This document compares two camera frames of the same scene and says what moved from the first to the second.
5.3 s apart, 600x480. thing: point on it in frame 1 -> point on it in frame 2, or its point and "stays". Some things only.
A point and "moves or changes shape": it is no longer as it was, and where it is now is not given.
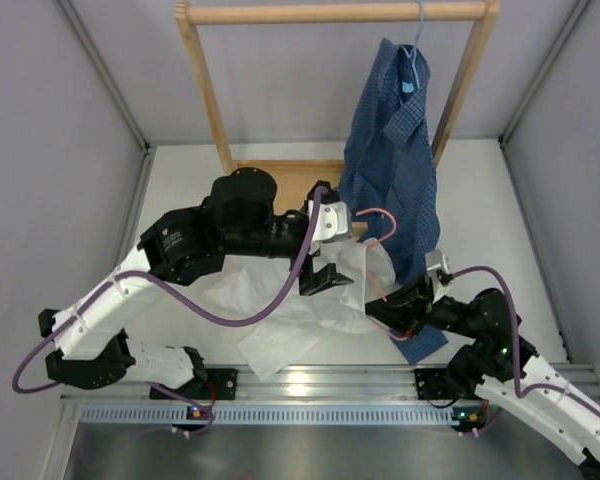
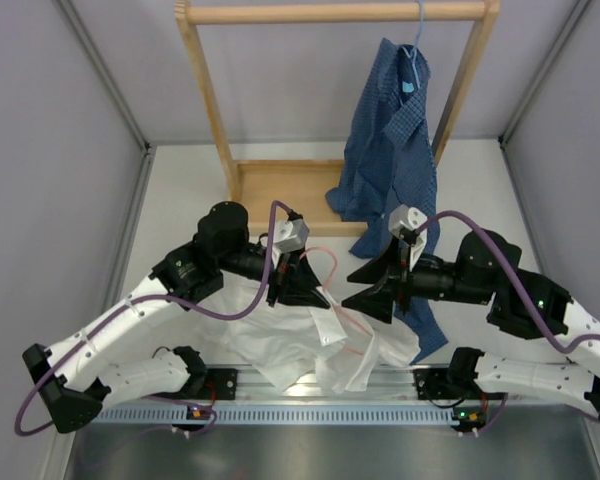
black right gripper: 409,307 -> 378,301
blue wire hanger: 415,44 stays
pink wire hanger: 378,242 -> 333,306
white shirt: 250,285 moves or changes shape
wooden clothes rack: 294,180 stays
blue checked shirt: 390,181 stays
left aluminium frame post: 133,124 stays
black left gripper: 311,282 -> 294,283
